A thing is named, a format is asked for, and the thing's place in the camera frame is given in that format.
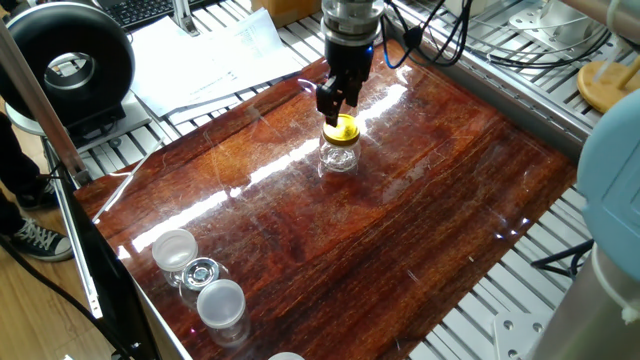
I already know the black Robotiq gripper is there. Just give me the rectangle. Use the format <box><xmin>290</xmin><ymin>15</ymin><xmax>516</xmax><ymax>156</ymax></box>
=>
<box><xmin>315</xmin><ymin>40</ymin><xmax>375</xmax><ymax>128</ymax></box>

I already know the gold metal jar lid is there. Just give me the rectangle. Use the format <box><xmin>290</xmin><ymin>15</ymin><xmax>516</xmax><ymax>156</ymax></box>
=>
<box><xmin>321</xmin><ymin>113</ymin><xmax>361</xmax><ymax>147</ymax></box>

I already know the small clear glass jar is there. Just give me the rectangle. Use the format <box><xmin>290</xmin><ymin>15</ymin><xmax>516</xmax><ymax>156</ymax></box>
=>
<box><xmin>317</xmin><ymin>134</ymin><xmax>362</xmax><ymax>177</ymax></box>

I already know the empty clear lidless jar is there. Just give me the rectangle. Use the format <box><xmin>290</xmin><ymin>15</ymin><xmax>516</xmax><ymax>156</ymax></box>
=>
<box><xmin>298</xmin><ymin>77</ymin><xmax>324</xmax><ymax>101</ymax></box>

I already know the clear jar silver metal lid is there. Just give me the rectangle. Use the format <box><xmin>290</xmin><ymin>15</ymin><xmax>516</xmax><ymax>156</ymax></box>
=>
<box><xmin>177</xmin><ymin>256</ymin><xmax>231</xmax><ymax>309</ymax></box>

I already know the clear jar white plastic lid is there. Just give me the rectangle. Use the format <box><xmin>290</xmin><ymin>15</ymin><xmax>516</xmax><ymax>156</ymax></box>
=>
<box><xmin>151</xmin><ymin>228</ymin><xmax>199</xmax><ymax>287</ymax></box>
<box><xmin>196</xmin><ymin>278</ymin><xmax>251</xmax><ymax>349</ymax></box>

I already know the brown cardboard box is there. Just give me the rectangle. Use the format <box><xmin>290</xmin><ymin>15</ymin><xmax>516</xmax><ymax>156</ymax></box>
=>
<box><xmin>249</xmin><ymin>0</ymin><xmax>324</xmax><ymax>29</ymax></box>

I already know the glossy wood grain mat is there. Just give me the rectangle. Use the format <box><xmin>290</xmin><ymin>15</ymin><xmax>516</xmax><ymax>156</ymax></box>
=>
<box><xmin>73</xmin><ymin>39</ymin><xmax>579</xmax><ymax>360</ymax></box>

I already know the white paper sheet stack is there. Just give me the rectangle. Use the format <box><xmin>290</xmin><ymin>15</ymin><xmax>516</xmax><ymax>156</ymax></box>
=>
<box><xmin>127</xmin><ymin>7</ymin><xmax>306</xmax><ymax>126</ymax></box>

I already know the black computer keyboard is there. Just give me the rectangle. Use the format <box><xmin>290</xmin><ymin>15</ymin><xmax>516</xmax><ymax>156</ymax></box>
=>
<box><xmin>102</xmin><ymin>0</ymin><xmax>211</xmax><ymax>32</ymax></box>

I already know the silver metal mounting plate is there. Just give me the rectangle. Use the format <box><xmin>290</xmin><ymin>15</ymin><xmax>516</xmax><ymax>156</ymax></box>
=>
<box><xmin>508</xmin><ymin>0</ymin><xmax>614</xmax><ymax>49</ymax></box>

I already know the round wooden stand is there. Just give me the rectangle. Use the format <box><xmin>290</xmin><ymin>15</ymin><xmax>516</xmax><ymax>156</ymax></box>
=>
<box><xmin>576</xmin><ymin>54</ymin><xmax>640</xmax><ymax>115</ymax></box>

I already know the black flat panel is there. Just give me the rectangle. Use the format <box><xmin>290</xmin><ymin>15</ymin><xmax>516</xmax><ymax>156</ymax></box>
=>
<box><xmin>49</xmin><ymin>164</ymin><xmax>161</xmax><ymax>360</ymax></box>

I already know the black canvas sneaker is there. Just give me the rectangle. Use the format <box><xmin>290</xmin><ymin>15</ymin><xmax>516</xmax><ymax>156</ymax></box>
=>
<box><xmin>16</xmin><ymin>182</ymin><xmax>60</xmax><ymax>211</ymax></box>
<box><xmin>9</xmin><ymin>218</ymin><xmax>75</xmax><ymax>263</ymax></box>

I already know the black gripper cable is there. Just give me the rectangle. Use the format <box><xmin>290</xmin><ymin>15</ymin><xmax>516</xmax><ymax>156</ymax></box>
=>
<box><xmin>379</xmin><ymin>0</ymin><xmax>474</xmax><ymax>69</ymax></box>

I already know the grey aluminium rail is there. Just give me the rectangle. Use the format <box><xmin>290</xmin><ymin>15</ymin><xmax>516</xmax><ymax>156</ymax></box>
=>
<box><xmin>384</xmin><ymin>14</ymin><xmax>596</xmax><ymax>164</ymax></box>

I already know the metal bracket stand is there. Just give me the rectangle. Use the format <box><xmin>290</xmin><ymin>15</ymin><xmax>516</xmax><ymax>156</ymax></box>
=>
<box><xmin>172</xmin><ymin>0</ymin><xmax>200</xmax><ymax>37</ymax></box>

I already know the black cable bundle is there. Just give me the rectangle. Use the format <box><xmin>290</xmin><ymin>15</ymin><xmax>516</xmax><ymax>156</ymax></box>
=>
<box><xmin>487</xmin><ymin>27</ymin><xmax>614</xmax><ymax>70</ymax></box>

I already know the black ring shaped device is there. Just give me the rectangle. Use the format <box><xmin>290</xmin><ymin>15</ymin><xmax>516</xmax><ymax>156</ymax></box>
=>
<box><xmin>0</xmin><ymin>2</ymin><xmax>154</xmax><ymax>154</ymax></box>

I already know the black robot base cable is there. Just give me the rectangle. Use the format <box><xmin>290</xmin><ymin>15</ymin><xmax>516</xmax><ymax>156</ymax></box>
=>
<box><xmin>529</xmin><ymin>238</ymin><xmax>595</xmax><ymax>280</ymax></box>

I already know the aluminium frame post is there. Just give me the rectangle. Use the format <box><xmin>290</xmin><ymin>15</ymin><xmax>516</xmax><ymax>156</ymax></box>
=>
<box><xmin>0</xmin><ymin>19</ymin><xmax>94</xmax><ymax>187</ymax></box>

